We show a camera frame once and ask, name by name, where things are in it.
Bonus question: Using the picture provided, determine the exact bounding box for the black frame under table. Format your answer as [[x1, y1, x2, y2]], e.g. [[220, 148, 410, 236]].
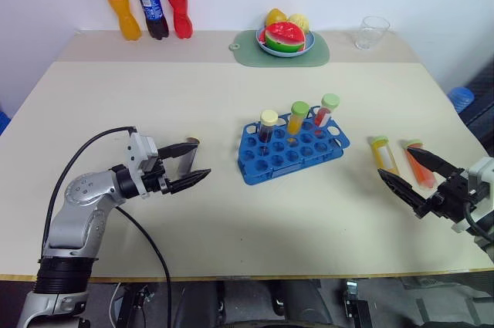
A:
[[114, 284, 156, 328]]

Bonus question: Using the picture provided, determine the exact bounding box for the blue ribbed container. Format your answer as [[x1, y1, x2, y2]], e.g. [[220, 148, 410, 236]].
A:
[[446, 86, 475, 113]]

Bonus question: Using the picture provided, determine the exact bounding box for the dark rounded shape under table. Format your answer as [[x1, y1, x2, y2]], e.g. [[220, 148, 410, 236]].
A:
[[215, 279, 337, 328]]

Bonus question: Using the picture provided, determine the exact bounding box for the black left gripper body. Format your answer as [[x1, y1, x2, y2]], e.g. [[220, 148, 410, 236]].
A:
[[140, 157, 174, 196]]

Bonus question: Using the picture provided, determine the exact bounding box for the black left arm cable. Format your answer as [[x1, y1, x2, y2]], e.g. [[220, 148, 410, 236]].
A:
[[114, 206, 173, 328]]

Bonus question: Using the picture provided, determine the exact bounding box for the toy watermelon slice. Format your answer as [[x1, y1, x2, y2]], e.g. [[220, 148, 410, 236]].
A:
[[263, 22, 307, 54]]

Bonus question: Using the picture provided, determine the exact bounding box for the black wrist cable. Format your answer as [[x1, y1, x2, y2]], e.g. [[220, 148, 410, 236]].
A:
[[464, 201, 494, 243], [42, 126, 137, 254]]

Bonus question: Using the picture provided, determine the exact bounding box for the green cap orange-yellow tube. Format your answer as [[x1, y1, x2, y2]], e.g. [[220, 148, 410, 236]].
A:
[[286, 100, 310, 137]]

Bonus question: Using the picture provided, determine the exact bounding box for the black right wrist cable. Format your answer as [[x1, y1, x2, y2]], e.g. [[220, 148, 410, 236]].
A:
[[464, 201, 494, 243]]

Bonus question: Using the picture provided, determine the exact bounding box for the black chair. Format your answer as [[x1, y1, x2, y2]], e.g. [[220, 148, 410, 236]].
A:
[[460, 68, 494, 152]]

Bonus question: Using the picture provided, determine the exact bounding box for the blue test tube rack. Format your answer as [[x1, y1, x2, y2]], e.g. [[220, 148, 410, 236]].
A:
[[235, 111, 352, 188]]

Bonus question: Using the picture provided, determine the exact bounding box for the green cap red tube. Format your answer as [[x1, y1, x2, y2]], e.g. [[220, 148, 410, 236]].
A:
[[313, 93, 341, 129]]

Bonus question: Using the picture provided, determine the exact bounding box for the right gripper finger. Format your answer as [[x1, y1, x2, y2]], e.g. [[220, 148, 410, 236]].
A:
[[406, 146, 465, 180], [377, 167, 428, 221]]

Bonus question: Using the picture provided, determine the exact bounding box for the black metal bracket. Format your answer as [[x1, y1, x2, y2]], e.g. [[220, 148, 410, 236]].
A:
[[340, 279, 374, 328]]

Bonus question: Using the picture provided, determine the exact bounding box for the green silicone mat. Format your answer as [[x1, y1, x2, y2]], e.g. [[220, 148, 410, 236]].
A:
[[230, 29, 331, 69]]

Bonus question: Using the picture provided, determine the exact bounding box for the blue crate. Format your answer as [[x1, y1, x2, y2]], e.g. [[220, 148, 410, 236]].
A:
[[0, 103, 11, 137]]

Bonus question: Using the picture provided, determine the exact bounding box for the yellow cap dark tube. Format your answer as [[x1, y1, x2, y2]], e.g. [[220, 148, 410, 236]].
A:
[[259, 110, 280, 144]]

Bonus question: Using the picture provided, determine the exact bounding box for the green cap orange tube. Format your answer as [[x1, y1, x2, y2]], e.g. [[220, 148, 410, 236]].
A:
[[400, 138, 437, 190]]

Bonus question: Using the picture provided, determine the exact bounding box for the green cap yellow tube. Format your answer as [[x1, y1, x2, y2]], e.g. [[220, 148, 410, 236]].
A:
[[367, 135, 399, 175]]

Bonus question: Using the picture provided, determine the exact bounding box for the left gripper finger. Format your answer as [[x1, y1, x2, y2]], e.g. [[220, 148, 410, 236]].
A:
[[167, 167, 213, 195], [157, 142, 202, 160]]

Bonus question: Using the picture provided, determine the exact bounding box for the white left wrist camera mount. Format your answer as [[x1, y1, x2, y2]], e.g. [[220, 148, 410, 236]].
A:
[[122, 130, 162, 201]]

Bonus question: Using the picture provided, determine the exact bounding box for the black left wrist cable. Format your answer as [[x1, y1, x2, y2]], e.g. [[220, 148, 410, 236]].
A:
[[42, 126, 137, 254]]

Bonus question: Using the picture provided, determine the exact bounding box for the clear plastic cup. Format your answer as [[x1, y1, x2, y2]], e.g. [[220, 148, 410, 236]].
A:
[[354, 15, 391, 51]]

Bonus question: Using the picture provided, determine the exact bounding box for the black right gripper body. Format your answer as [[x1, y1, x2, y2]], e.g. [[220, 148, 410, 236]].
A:
[[418, 169, 475, 224]]

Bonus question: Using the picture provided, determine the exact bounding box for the orange toy fruit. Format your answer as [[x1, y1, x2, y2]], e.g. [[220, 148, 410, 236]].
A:
[[264, 8, 289, 28]]

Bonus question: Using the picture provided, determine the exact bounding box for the light blue plate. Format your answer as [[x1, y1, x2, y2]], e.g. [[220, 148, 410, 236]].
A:
[[255, 26, 316, 59]]

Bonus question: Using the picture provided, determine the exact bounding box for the yellow toy lemon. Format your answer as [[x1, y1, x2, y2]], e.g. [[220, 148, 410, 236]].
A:
[[286, 13, 313, 33]]

